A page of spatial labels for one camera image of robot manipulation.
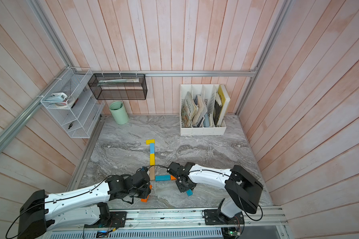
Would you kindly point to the natural wood block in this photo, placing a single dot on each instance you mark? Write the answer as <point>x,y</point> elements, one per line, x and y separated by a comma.
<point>152,173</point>

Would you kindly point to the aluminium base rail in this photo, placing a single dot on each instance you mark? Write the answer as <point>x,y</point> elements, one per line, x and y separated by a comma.
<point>83,220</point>

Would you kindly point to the white wire wall shelf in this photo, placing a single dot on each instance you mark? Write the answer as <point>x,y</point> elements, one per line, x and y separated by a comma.
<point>79,118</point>

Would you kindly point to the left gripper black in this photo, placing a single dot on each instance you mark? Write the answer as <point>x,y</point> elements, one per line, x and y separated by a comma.
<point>144,194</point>

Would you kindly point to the tape dispenser on shelf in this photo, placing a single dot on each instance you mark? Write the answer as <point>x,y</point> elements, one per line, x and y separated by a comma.
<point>58,99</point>

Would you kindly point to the yellow cover book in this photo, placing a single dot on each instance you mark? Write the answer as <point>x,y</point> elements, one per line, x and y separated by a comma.
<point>221,105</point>

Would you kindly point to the black mesh wall basket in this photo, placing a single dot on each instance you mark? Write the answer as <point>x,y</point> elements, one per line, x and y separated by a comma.
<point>126,91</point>

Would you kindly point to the paper in mesh basket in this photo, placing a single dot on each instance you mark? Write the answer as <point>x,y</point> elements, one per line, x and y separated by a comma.
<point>119,81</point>

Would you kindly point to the white file organizer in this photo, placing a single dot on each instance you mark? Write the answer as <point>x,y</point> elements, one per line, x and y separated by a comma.
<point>203,122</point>

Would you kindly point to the teal block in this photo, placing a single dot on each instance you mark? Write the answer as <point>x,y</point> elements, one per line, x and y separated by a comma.
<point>189,192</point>
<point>163,178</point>

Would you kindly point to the illustrated children's book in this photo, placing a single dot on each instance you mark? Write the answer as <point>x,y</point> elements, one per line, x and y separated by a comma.
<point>188,110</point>

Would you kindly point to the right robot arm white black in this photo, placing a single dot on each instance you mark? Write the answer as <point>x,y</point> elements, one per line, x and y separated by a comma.
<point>244,189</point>

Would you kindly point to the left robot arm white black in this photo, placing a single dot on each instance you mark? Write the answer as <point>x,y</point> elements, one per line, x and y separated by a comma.
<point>40,209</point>

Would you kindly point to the long yellow block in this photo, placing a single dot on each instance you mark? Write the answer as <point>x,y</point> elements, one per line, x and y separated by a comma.
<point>152,159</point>

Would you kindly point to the green plastic cup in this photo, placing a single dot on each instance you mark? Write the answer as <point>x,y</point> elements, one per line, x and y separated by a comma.
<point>118,112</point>

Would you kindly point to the light blue block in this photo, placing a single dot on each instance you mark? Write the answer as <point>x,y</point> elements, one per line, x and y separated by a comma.
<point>152,148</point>

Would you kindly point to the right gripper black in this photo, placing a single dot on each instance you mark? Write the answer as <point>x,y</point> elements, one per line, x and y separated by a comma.
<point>181,188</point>

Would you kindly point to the short yellow block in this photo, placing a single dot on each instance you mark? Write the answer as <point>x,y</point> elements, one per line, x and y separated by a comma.
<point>150,141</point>

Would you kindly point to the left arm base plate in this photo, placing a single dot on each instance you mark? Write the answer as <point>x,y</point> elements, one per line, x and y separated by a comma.
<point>106,220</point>

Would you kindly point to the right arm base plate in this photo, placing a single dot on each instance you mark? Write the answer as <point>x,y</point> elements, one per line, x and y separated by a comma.
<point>216,217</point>

